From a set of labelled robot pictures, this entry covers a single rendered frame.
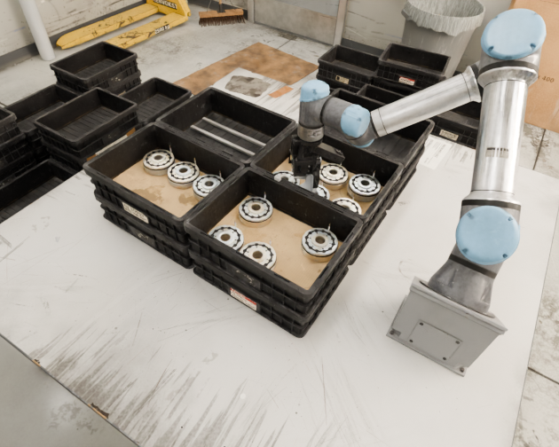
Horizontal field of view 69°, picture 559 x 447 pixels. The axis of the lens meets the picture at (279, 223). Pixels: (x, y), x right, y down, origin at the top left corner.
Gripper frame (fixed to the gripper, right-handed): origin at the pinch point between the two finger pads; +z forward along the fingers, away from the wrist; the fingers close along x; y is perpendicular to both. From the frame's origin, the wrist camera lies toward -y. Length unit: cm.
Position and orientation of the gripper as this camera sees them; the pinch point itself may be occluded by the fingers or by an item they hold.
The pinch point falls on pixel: (310, 189)
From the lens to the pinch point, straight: 131.4
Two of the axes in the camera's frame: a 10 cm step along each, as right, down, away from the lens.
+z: -0.3, 7.2, 7.0
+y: -9.8, 1.2, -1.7
